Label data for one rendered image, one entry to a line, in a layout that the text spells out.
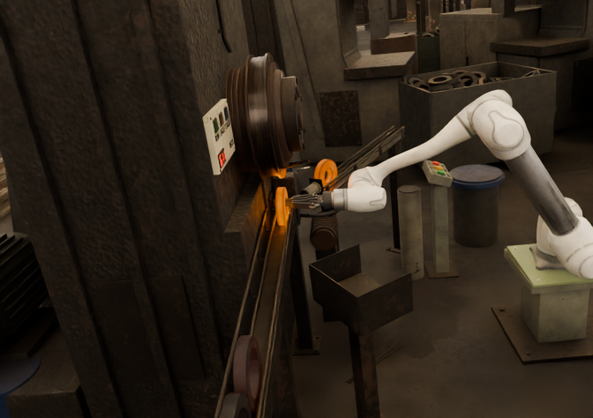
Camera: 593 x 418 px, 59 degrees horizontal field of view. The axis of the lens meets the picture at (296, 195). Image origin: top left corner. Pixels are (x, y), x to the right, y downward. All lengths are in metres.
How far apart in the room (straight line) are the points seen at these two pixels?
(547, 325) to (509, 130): 1.01
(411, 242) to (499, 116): 1.20
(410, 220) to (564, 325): 0.86
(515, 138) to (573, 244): 0.50
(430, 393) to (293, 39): 3.28
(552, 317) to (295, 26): 3.19
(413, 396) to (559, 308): 0.72
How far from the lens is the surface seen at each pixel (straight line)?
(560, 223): 2.09
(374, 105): 4.65
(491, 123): 1.82
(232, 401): 1.21
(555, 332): 2.54
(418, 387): 2.31
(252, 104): 1.80
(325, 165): 2.48
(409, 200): 2.75
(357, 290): 1.77
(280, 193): 2.06
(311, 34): 4.68
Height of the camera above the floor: 1.54
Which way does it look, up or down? 21 degrees down
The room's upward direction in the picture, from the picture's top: 8 degrees counter-clockwise
